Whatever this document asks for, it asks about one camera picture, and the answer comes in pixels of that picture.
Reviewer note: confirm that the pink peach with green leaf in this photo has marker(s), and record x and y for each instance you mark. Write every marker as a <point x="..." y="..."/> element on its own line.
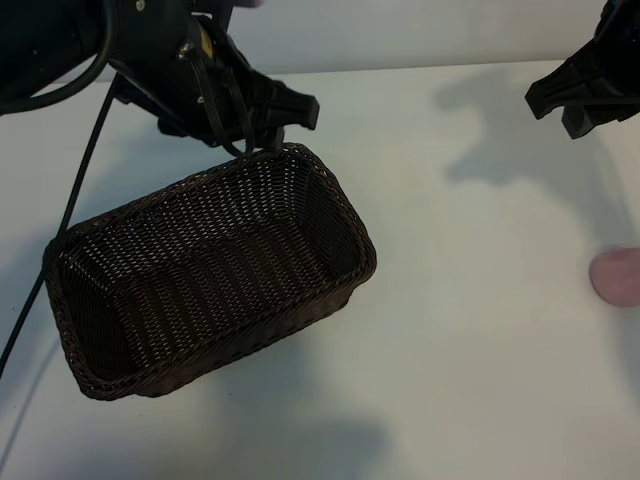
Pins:
<point x="620" y="277"/>

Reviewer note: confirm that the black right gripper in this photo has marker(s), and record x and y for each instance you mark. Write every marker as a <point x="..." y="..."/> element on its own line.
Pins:
<point x="625" y="45"/>

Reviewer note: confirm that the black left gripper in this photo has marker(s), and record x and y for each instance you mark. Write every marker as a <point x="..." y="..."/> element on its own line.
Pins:
<point x="160" y="75"/>

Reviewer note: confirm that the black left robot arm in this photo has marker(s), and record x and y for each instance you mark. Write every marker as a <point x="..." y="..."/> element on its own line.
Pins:
<point x="40" y="50"/>

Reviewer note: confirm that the dark brown woven wicker basket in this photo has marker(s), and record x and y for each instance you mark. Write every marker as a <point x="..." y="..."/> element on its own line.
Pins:
<point x="210" y="260"/>

